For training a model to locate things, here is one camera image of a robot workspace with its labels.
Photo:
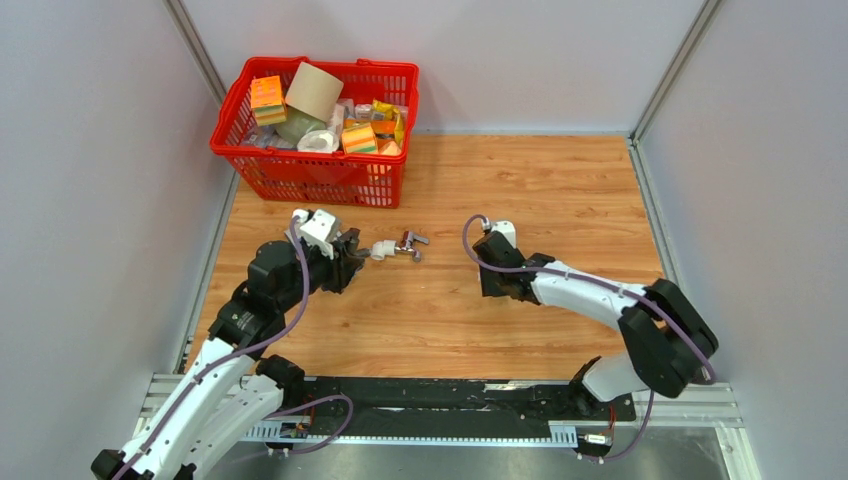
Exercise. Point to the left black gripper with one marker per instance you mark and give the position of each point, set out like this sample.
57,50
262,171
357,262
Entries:
342,267

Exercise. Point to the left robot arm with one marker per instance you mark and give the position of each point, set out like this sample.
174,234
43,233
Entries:
231,385

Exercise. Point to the chrome faucet with white elbow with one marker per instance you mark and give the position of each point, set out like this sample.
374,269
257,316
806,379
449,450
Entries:
407,245

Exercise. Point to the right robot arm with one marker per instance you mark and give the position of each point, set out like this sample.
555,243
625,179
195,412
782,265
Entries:
666,339

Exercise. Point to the orange striped sponge block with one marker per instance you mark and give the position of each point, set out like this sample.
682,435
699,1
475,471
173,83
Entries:
359,139

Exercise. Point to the white tape roll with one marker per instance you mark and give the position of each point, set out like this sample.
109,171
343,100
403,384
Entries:
319,141

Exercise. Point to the red plastic shopping basket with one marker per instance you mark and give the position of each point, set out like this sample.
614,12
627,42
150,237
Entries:
336,178

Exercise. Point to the pale green tape roll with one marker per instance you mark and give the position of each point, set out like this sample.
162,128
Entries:
297,125

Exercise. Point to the yellow snack packet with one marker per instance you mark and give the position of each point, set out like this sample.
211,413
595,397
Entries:
387,122

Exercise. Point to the brown cardboard tape roll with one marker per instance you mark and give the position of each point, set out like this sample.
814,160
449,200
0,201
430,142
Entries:
314,92

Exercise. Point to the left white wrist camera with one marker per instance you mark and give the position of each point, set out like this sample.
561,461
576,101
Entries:
318,228

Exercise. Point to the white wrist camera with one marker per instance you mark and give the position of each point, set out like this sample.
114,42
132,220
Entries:
318,228
507,229

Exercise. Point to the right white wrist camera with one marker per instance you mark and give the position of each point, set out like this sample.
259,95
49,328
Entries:
507,229

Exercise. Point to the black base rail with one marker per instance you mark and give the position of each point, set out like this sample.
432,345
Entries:
443,408

